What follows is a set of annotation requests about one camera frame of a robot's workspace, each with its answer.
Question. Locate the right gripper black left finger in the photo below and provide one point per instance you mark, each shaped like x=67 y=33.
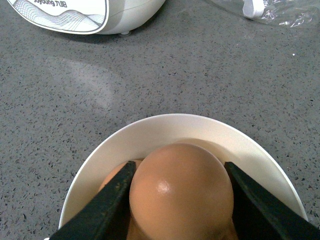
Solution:
x=107 y=215

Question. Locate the white Joyoung cooker appliance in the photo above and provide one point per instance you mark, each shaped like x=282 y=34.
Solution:
x=86 y=17

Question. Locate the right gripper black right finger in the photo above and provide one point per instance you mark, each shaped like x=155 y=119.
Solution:
x=259 y=215

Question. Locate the clear plastic bag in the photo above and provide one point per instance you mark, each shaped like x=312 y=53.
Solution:
x=283 y=13

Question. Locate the brown egg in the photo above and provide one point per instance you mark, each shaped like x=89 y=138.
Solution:
x=181 y=192
x=112 y=174

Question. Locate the white ceramic bowl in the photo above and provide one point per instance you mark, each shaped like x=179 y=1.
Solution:
x=138 y=139

